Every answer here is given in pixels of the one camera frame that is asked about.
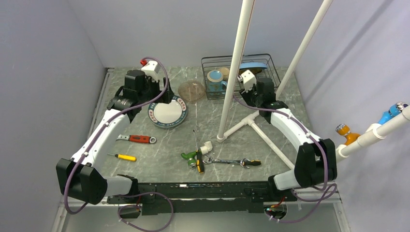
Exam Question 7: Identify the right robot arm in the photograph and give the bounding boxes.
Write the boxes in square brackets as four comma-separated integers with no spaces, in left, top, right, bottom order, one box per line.
[240,75,337,201]

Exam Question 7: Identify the orange valve knob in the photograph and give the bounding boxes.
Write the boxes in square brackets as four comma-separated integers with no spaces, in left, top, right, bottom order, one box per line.
[336,124,361,146]

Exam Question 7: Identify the green pipe fitting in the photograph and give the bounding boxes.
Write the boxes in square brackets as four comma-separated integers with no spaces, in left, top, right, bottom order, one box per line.
[181,151,197,168]

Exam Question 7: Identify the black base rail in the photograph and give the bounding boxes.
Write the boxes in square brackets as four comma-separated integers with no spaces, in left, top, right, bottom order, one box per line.
[107,181,297,216]

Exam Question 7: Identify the blue plate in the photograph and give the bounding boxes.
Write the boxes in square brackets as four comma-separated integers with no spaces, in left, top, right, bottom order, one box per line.
[239,62,268,70]

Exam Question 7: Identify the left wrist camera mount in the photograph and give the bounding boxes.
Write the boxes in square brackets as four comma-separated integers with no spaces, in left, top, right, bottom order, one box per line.
[140,59,160,82]

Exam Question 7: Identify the blue butterfly mug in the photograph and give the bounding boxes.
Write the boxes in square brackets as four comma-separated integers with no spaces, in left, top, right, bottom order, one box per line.
[207,70,225,96]

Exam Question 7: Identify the green rimmed white plate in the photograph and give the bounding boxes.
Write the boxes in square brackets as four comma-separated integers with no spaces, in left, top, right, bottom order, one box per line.
[147,96,188,129]

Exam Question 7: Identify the black yellow screwdriver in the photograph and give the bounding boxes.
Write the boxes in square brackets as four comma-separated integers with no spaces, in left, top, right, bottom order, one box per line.
[193,130,205,174]

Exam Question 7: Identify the steel ratchet wrench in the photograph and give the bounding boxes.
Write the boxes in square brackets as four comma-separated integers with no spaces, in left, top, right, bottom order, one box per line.
[202,156,261,168]

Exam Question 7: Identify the blue valve knob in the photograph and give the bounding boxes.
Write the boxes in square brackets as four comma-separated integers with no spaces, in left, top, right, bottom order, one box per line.
[378,101,409,125]

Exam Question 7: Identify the black wire dish rack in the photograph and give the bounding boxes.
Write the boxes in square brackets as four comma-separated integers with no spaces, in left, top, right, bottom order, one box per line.
[201,53,282,101]

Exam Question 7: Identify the small yellow screwdriver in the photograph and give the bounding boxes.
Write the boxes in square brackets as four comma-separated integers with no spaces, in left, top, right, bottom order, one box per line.
[108,154,137,162]

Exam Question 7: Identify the red handled adjustable wrench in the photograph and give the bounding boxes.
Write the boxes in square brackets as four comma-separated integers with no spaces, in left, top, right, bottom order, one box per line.
[117,134,157,144]

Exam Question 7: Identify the white pvc pipe frame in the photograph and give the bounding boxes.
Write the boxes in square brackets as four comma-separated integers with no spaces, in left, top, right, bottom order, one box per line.
[217,0,410,162]

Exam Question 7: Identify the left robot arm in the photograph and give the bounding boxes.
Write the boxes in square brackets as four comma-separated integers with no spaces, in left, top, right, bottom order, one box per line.
[56,70,174,207]

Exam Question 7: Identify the brown glass plate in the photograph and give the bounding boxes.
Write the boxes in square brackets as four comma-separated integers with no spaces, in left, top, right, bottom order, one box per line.
[178,80,205,103]

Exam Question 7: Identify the white pvc elbow fitting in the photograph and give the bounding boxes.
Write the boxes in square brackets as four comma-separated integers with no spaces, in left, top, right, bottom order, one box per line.
[200,141,213,155]

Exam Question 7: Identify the white ceramic bowl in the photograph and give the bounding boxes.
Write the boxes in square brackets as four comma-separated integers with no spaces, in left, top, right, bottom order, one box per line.
[218,67,230,81]

